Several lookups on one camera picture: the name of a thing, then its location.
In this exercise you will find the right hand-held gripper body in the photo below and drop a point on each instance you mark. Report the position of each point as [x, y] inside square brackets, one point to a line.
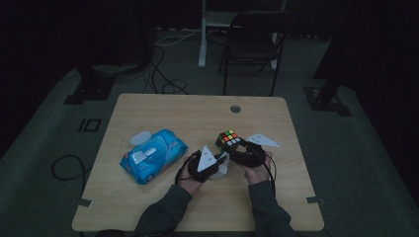
[253, 154]

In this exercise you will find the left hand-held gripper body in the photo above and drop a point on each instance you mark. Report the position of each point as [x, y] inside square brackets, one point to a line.
[206, 161]

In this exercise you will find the white wet wipe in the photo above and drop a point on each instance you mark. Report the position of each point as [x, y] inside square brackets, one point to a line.
[224, 169]

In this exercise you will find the multicoloured puzzle cube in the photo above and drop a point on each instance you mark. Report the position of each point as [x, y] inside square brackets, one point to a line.
[228, 139]

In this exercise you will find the blue wet wipes pack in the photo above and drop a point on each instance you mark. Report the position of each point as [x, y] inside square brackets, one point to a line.
[154, 158]

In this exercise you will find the person's right hand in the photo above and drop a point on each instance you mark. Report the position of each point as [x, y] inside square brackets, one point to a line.
[258, 173]

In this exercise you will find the person's left hand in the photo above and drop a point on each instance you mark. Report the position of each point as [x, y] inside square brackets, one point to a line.
[191, 182]

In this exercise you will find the grey tape strip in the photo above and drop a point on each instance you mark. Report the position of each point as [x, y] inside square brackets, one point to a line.
[315, 199]
[81, 202]

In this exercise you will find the black stand base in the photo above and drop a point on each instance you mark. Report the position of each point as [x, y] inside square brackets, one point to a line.
[90, 87]
[326, 98]

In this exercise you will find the black folding chair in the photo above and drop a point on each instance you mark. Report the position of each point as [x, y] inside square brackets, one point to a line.
[253, 46]

